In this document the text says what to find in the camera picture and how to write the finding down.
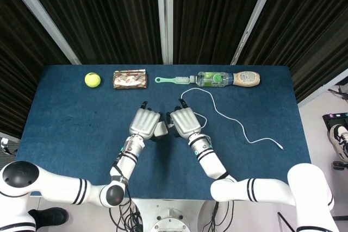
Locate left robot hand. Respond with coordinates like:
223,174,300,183
128,101,165,142

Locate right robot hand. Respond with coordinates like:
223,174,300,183
165,98,203,139

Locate white usb charger block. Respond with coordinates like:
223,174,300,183
153,120,169,137

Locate white usb cable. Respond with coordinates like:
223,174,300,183
167,87,285,151

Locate silver white robot base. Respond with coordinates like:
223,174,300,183
132,198,215,232

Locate gold foil snack packet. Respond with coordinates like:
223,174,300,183
113,68,149,91

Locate green bottle brush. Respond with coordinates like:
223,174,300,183
154,76,191,85

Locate clear green-label plastic bottle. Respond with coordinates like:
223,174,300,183
189,71,234,88

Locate blue table mat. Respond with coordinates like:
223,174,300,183
15,65,312,203

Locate yellow tennis ball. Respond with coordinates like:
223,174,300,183
84,72,102,89

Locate beige squeeze bottle blue cap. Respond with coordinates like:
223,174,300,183
227,71,262,88

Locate dark pleated curtain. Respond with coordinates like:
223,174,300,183
173,0,270,66
20,0,164,66
238,0,348,105
0,0,71,137

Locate black shoe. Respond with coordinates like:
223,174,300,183
28,207,69,230

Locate thin black rod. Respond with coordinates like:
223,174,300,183
277,211,296,232

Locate black device purple lights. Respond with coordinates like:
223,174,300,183
322,112,348,129

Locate white black sneaker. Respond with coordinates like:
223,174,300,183
329,123,348,162

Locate black caster foot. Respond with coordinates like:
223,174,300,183
331,161,348,172

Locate black cable bundle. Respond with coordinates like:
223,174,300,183
202,200,231,232
108,198,144,232

